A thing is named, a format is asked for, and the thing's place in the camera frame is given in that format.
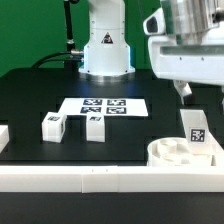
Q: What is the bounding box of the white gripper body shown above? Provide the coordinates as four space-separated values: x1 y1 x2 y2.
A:
146 33 224 87

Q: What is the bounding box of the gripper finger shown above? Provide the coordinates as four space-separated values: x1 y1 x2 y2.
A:
173 80 194 105

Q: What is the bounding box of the white round stool seat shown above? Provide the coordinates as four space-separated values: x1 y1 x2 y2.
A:
147 137 212 167

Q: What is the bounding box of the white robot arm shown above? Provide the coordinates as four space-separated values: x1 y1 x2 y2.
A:
79 0 224 101

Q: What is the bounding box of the white marker sheet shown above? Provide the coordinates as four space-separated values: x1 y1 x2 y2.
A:
59 98 148 117

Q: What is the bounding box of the white U-shaped fence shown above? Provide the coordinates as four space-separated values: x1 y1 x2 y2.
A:
0 124 224 194

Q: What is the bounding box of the black cable bundle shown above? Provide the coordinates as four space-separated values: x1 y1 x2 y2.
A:
32 49 86 70

